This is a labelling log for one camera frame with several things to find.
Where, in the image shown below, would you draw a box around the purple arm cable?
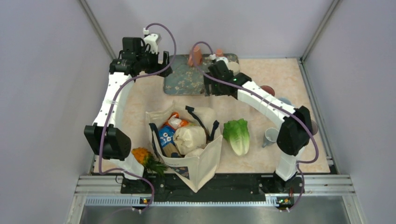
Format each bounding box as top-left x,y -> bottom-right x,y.
98,22 -> 177,214
190,41 -> 320,212

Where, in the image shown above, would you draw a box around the orange snack packet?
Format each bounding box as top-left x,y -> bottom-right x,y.
164,112 -> 190,130

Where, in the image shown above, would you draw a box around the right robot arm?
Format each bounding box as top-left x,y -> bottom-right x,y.
205,60 -> 314,192

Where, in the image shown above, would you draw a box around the salmon pink mug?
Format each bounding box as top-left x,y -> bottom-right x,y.
187,45 -> 203,67
215,49 -> 224,57

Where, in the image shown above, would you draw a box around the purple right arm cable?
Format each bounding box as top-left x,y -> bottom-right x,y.
190,41 -> 320,212

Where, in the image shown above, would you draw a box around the salmon pink mug left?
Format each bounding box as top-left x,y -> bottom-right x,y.
187,45 -> 203,67

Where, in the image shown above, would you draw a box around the salmon pink mug right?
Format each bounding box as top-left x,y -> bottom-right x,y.
215,49 -> 224,57

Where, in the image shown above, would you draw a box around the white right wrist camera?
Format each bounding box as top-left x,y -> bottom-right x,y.
207,54 -> 229,65

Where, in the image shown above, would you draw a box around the cream canvas tote bag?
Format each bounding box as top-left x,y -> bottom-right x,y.
146,102 -> 223,193

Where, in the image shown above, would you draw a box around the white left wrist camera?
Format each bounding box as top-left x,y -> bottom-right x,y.
143,28 -> 162,54

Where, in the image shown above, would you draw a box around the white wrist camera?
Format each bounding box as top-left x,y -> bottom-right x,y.
143,28 -> 162,54
207,54 -> 229,65

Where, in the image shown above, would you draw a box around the blue cookie snack bag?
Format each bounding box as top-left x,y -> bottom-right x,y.
158,125 -> 176,149

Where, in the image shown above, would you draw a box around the mauve purple mug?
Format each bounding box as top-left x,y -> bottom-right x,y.
311,120 -> 318,136

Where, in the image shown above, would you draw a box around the pineapple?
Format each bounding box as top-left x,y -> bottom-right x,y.
131,147 -> 168,176

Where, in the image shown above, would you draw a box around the cream dragon print mug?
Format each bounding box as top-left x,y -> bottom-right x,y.
226,61 -> 240,76

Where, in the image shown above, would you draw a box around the teal floral serving tray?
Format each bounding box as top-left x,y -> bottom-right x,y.
163,53 -> 239,96

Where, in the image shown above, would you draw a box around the white ceramic mug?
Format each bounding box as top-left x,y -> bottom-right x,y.
262,127 -> 279,148

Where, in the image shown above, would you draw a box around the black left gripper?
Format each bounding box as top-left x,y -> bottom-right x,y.
136,46 -> 172,77

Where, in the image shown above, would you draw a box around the light blue mug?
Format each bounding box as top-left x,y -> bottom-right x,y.
278,97 -> 292,105

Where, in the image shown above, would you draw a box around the green romaine lettuce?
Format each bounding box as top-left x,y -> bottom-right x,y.
223,119 -> 250,156

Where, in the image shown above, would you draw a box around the cream paper wrapped package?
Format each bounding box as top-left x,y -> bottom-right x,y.
173,126 -> 207,155

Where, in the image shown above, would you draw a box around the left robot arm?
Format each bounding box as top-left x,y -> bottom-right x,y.
84,33 -> 172,193

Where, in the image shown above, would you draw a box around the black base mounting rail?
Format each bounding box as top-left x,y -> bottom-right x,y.
120,173 -> 304,203

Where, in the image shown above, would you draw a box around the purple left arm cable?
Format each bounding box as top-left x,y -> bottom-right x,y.
98,22 -> 177,214

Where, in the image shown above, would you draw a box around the pink patterned mug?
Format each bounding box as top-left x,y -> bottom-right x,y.
260,85 -> 275,97

